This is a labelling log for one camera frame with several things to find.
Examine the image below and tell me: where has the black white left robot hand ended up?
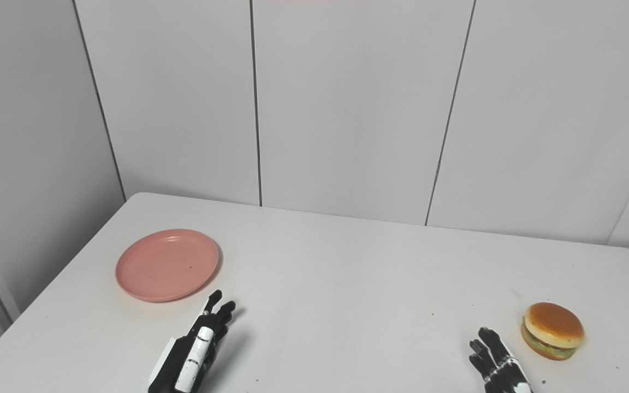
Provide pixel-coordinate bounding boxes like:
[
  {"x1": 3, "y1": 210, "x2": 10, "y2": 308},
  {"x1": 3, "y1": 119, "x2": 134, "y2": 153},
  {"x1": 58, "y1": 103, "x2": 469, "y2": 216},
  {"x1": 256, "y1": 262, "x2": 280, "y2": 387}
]
[{"x1": 148, "y1": 289, "x2": 236, "y2": 393}]

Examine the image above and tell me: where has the toy hamburger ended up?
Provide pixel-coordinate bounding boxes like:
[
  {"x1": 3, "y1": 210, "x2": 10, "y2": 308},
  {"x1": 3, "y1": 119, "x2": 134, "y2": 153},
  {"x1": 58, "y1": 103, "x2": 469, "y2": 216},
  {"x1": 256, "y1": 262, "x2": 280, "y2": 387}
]
[{"x1": 521, "y1": 302, "x2": 585, "y2": 361}]

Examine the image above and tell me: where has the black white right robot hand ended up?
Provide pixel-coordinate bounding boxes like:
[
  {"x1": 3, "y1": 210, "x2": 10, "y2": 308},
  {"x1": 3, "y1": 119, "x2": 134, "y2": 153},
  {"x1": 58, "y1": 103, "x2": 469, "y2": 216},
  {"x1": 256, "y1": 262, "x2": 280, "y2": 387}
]
[{"x1": 468, "y1": 326, "x2": 534, "y2": 393}]

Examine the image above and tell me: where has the pink round plate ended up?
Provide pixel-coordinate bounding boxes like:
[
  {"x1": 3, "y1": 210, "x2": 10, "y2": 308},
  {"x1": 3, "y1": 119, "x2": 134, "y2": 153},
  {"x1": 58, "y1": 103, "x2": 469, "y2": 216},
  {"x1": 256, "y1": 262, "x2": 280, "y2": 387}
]
[{"x1": 115, "y1": 229, "x2": 220, "y2": 303}]

